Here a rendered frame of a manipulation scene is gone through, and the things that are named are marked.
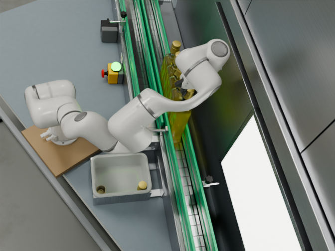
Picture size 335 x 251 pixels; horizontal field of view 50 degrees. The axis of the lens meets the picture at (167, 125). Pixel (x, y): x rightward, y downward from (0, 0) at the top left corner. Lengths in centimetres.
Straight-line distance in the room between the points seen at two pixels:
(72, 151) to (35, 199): 82
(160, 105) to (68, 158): 64
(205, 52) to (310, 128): 34
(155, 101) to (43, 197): 144
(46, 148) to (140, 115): 66
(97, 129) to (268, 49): 54
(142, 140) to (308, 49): 49
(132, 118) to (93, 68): 87
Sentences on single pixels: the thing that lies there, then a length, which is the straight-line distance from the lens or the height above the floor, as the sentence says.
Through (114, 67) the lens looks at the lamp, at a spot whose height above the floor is 85.
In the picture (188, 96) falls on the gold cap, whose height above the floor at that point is 115.
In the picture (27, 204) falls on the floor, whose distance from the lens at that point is 229.
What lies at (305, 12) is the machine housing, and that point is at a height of 162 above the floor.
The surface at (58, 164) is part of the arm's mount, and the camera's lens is 151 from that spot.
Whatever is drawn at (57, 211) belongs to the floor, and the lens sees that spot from 226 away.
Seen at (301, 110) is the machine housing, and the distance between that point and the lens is 95.
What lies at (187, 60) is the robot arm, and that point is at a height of 143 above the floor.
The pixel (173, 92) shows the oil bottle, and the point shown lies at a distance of 136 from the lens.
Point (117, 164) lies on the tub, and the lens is 150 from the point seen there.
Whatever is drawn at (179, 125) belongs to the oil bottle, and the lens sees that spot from 139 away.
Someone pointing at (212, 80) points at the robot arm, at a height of 142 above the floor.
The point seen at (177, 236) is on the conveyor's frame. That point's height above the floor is 88.
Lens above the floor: 212
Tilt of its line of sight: 55 degrees down
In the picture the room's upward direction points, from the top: 19 degrees clockwise
